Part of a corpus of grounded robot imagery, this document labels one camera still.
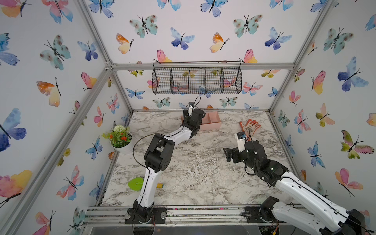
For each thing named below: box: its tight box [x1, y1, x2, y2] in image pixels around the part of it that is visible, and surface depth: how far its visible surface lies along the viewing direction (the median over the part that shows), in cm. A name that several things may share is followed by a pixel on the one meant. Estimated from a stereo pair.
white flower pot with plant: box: [101, 124, 133, 155], surface depth 89 cm
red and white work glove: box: [239, 118, 261, 141], surface depth 110 cm
